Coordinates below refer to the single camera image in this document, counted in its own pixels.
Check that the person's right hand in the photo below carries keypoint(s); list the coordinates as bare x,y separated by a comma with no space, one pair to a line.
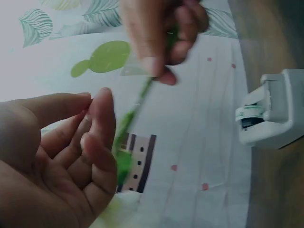
152,31

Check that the person's left hand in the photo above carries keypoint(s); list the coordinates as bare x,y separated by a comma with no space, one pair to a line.
35,180

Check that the white green tape roll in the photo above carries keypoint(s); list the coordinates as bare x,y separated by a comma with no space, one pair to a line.
249,112

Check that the green artificial plant stem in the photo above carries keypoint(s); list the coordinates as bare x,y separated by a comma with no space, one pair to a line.
133,111

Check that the clear tape piece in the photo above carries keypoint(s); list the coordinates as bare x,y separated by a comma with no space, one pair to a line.
133,70

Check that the white tape dispenser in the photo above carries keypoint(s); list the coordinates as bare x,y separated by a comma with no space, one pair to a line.
282,111

